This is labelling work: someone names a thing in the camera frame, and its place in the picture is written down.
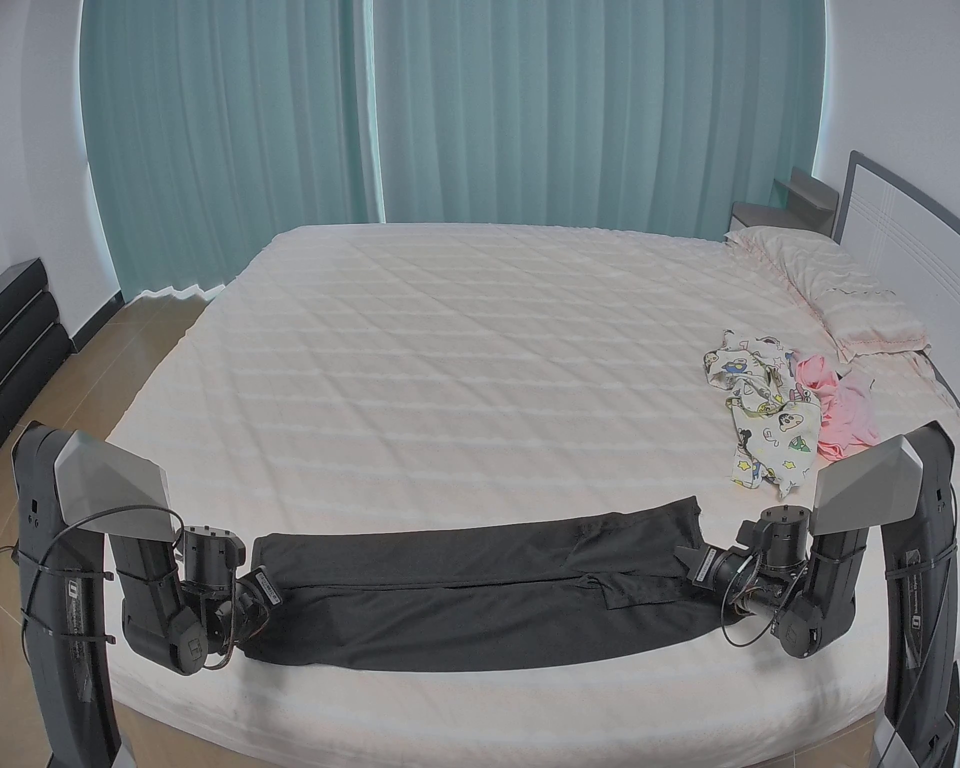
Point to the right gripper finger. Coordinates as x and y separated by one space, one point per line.
685 557

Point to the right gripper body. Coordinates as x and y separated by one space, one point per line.
716 570

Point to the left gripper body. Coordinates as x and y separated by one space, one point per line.
259 596

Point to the black trousers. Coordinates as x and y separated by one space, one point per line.
465 585

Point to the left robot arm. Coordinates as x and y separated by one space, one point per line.
64 600

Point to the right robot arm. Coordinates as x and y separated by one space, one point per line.
919 570

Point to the bed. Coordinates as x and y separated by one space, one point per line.
450 360

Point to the white printed garment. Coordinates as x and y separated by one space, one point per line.
772 435

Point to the pink garment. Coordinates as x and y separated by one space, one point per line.
844 416

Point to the pale pink pillow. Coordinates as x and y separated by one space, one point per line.
840 289

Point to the black grey chest of drawers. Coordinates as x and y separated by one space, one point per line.
26 330

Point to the grey bedside table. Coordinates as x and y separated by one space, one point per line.
795 210

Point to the blue-green curtain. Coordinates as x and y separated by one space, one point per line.
600 112
225 150

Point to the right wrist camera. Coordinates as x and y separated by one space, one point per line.
749 535

